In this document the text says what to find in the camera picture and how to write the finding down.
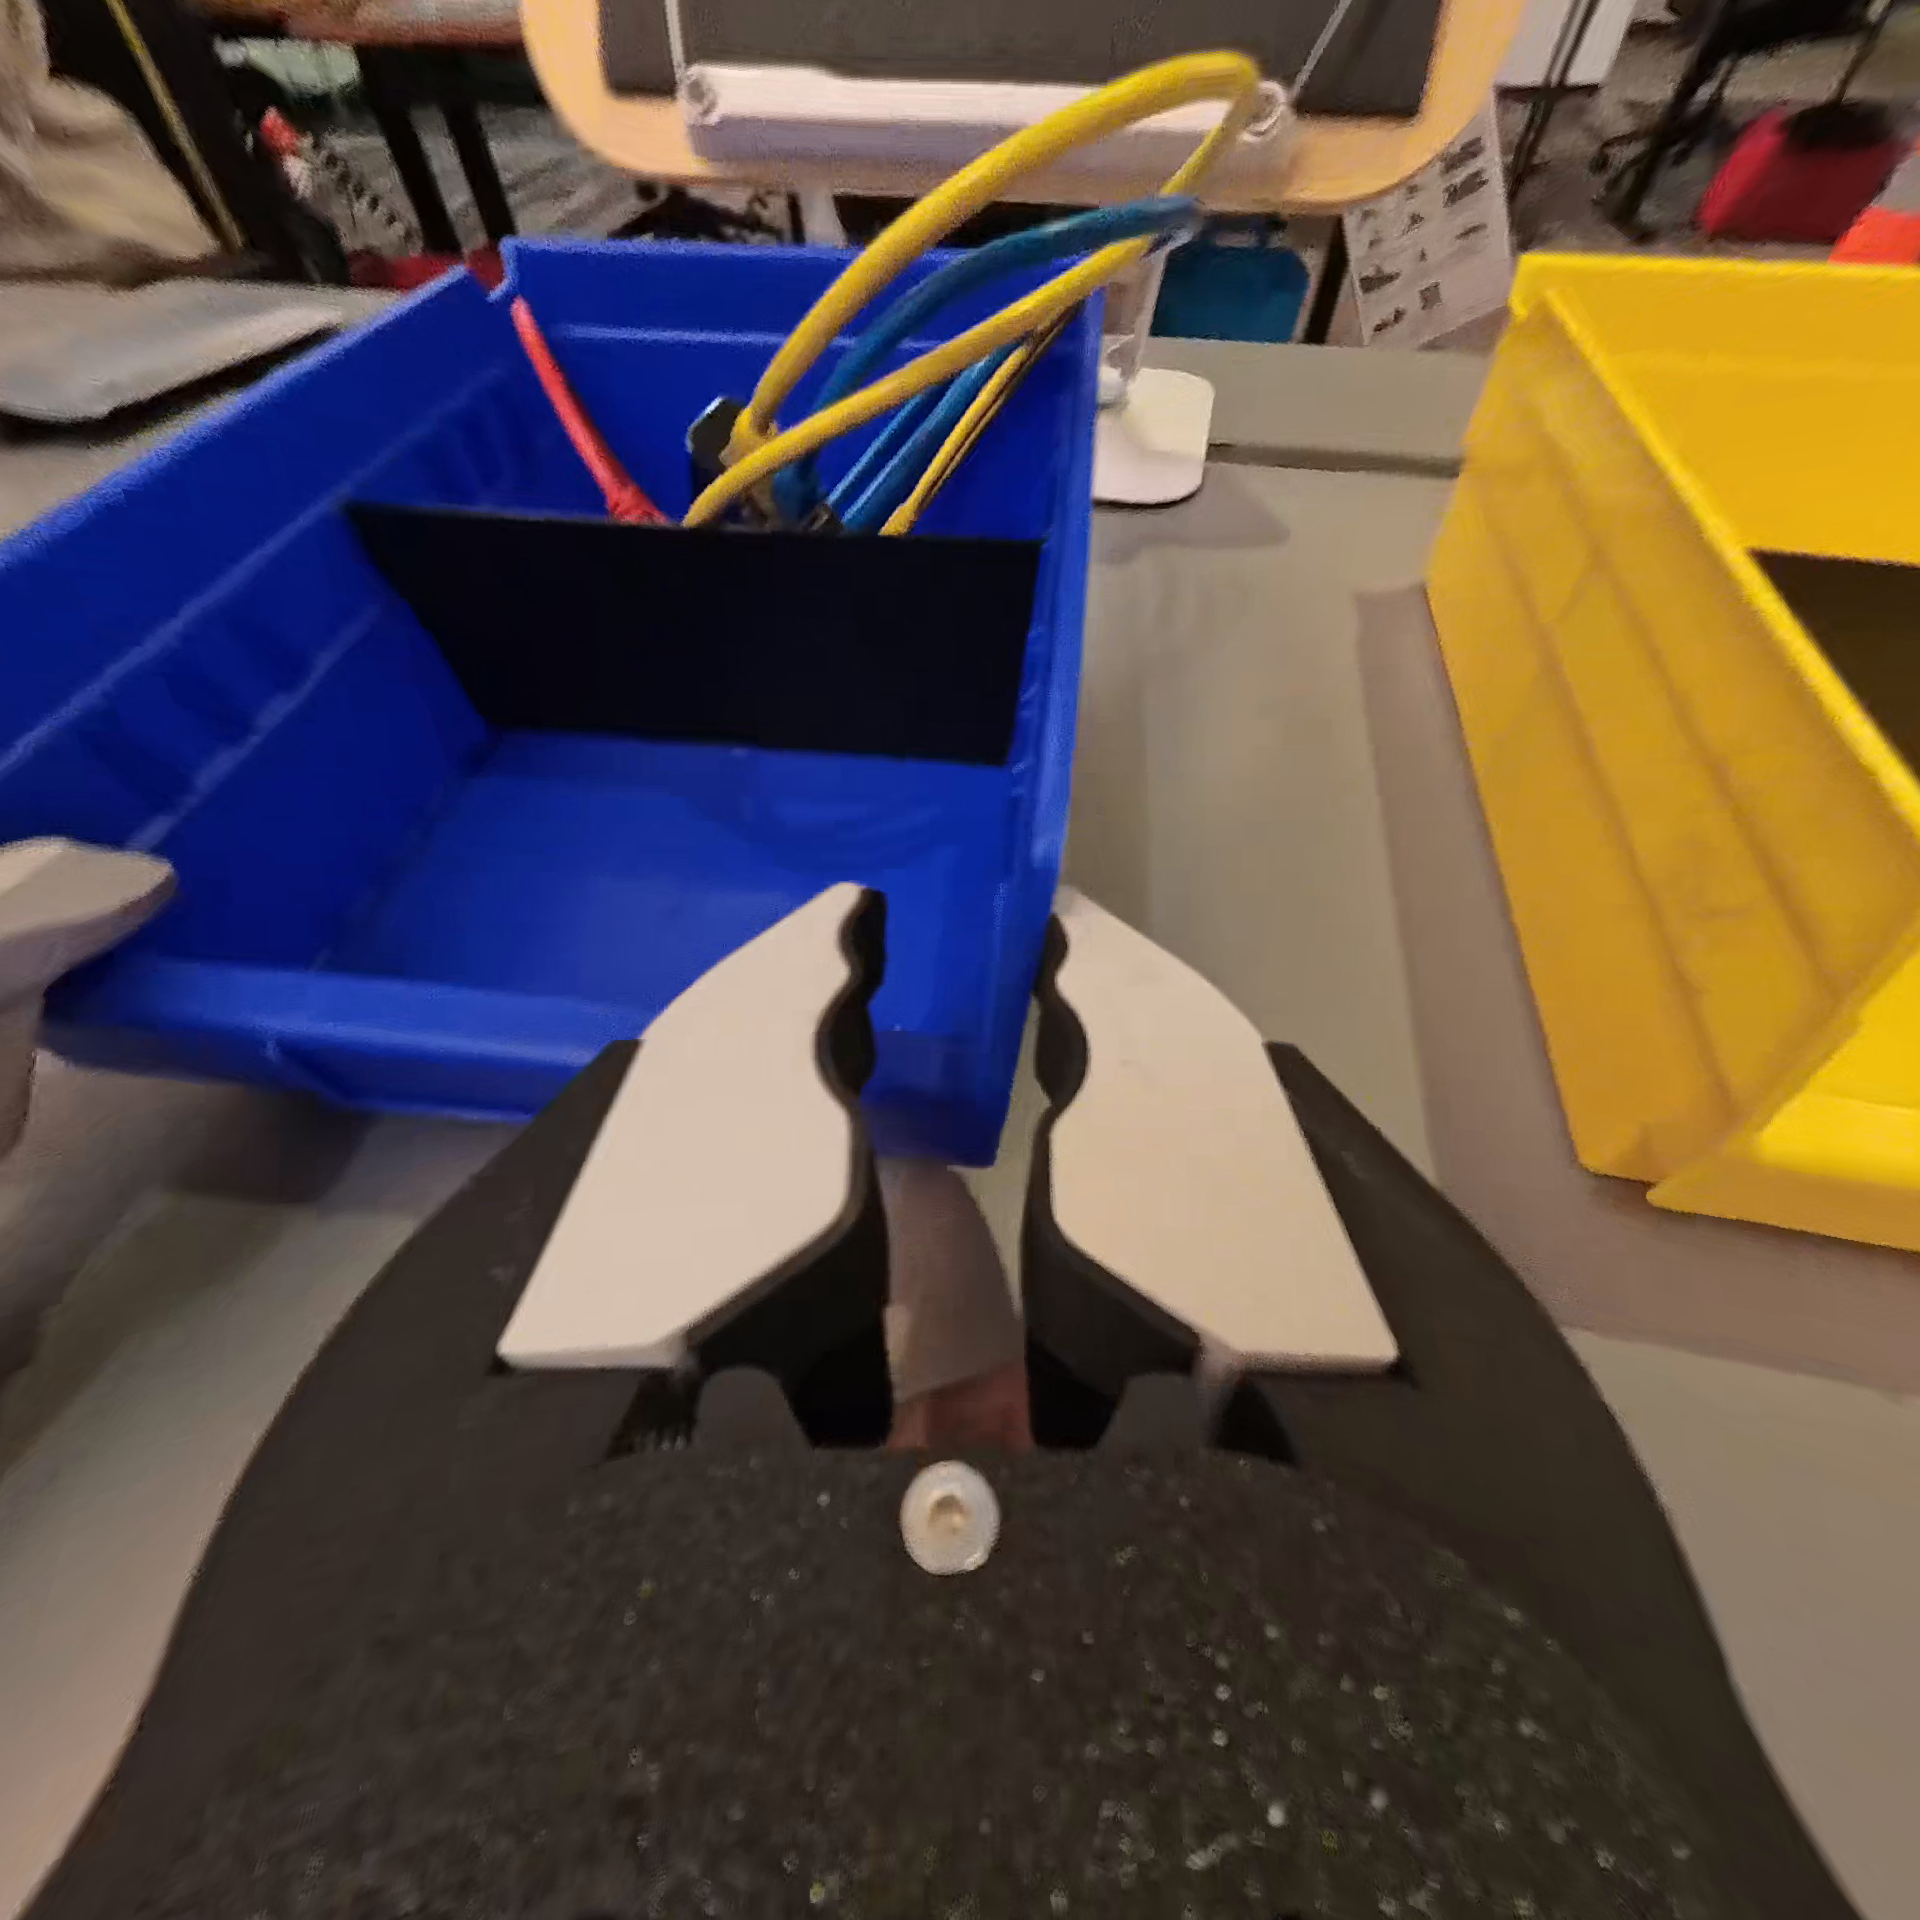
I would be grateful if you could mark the red bag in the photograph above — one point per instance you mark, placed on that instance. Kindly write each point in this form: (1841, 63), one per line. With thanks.
(1800, 171)

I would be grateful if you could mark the yellow plastic bin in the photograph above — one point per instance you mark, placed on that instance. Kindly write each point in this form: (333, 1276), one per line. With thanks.
(1651, 749)

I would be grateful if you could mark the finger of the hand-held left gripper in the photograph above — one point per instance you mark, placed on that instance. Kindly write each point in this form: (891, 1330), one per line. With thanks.
(76, 892)

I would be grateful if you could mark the black divider of blue bin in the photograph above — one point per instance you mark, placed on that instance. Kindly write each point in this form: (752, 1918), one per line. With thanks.
(690, 630)

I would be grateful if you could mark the black divider of yellow bin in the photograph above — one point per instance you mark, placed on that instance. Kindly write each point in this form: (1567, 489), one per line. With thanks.
(1853, 630)

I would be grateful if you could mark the printed paper leaflet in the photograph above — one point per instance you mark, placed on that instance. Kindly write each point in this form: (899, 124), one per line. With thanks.
(1434, 224)

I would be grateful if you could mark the blue box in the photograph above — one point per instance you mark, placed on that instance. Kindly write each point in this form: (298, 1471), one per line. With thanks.
(1231, 285)

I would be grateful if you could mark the black ethernet port adapter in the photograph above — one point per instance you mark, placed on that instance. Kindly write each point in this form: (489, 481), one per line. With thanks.
(717, 435)

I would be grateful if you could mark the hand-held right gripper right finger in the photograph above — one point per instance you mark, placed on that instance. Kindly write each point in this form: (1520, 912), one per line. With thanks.
(1201, 1185)

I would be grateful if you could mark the blue plastic bin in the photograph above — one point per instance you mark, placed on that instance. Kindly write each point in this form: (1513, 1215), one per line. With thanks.
(601, 900)

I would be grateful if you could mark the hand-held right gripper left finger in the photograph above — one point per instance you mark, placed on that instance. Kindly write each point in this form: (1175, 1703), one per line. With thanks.
(704, 1170)

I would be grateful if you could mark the grey flat case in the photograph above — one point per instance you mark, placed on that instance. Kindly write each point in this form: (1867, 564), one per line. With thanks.
(149, 344)

